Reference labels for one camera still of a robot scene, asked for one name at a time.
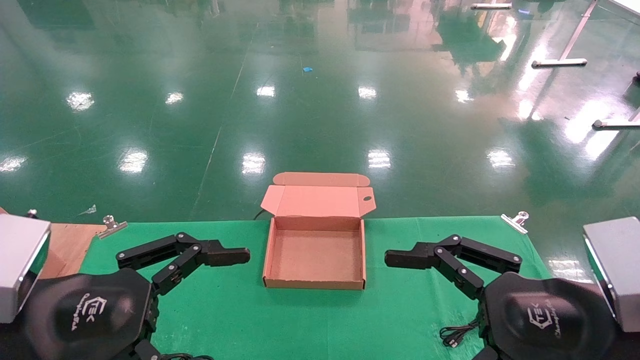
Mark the white metal stand with pole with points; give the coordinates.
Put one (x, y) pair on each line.
(560, 62)

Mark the open brown cardboard box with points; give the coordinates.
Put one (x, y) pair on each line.
(315, 255)

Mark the silver metal binder clip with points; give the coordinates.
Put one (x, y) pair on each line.
(112, 227)
(515, 223)

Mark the white metal stand foot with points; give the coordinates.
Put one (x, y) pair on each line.
(615, 123)

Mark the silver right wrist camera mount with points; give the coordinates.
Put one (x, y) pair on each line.
(615, 270)

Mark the white table edge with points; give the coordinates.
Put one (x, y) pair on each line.
(629, 5)

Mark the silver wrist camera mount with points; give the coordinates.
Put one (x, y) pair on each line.
(615, 270)
(20, 265)

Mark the white scrap on floor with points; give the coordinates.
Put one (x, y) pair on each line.
(90, 209)

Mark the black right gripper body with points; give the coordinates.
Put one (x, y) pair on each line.
(545, 320)

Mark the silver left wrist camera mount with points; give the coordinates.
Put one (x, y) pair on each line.
(20, 265)

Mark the light wooden board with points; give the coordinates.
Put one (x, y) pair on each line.
(70, 245)

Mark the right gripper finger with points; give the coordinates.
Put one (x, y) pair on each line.
(407, 259)
(486, 355)

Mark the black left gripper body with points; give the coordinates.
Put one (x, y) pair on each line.
(85, 315)

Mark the green table cloth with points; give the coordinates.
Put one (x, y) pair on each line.
(310, 320)

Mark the short white metal bar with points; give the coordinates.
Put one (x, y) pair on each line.
(491, 6)

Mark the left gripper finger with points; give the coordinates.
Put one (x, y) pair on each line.
(225, 255)
(145, 353)

